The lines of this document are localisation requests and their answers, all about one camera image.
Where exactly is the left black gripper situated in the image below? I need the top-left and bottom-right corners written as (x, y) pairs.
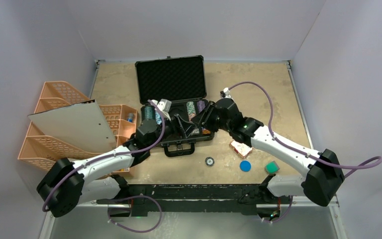
top-left (147, 112), bottom-right (196, 150)

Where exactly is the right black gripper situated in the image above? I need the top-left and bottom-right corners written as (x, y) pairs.
top-left (191, 102), bottom-right (232, 134)

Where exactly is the purple chip stack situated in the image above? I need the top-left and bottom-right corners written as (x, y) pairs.
top-left (197, 100), bottom-right (206, 113)

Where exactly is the light blue chip stack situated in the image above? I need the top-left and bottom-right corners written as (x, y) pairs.
top-left (155, 110), bottom-right (162, 125)

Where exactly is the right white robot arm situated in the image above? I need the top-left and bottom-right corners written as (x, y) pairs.
top-left (192, 98), bottom-right (345, 207)

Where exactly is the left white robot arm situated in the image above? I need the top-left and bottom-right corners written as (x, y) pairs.
top-left (36, 115), bottom-right (198, 217)

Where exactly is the black poker set case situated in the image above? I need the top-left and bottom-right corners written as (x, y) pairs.
top-left (134, 55), bottom-right (215, 158)

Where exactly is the red white chip stack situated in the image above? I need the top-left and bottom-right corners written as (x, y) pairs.
top-left (191, 127), bottom-right (201, 136)

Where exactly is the dark green chip stack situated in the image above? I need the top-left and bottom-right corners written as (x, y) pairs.
top-left (144, 106), bottom-right (155, 120)

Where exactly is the black white chip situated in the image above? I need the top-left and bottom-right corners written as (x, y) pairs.
top-left (205, 157), bottom-right (215, 167)

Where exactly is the red playing card deck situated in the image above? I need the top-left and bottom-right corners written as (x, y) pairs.
top-left (229, 140), bottom-right (253, 159)

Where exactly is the orange plastic desk organizer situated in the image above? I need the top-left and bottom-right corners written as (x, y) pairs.
top-left (98, 104), bottom-right (138, 174)

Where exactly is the blue round button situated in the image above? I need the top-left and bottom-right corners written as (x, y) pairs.
top-left (239, 160), bottom-right (252, 172)

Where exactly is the green dealer block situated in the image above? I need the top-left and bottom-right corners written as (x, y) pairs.
top-left (265, 161), bottom-right (280, 174)

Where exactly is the grey flat board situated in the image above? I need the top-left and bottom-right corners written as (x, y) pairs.
top-left (28, 100), bottom-right (116, 153)

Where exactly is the orange plastic file rack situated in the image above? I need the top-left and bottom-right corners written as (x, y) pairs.
top-left (17, 81), bottom-right (119, 180)

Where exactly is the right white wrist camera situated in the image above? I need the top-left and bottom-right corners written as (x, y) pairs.
top-left (220, 88), bottom-right (232, 99)

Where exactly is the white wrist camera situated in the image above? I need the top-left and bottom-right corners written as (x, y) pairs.
top-left (220, 88), bottom-right (232, 99)
top-left (157, 99), bottom-right (172, 120)

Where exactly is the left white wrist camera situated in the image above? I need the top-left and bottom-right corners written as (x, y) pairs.
top-left (157, 99), bottom-right (172, 120)

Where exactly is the black base frame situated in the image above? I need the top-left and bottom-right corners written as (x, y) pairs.
top-left (97, 183), bottom-right (290, 217)

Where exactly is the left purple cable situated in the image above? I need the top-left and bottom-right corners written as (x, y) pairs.
top-left (42, 99), bottom-right (166, 234)

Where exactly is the purple cable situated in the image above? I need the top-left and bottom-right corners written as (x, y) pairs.
top-left (42, 99), bottom-right (166, 234)
top-left (227, 81), bottom-right (382, 225)

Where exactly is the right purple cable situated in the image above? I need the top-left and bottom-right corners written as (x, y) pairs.
top-left (227, 81), bottom-right (382, 225)

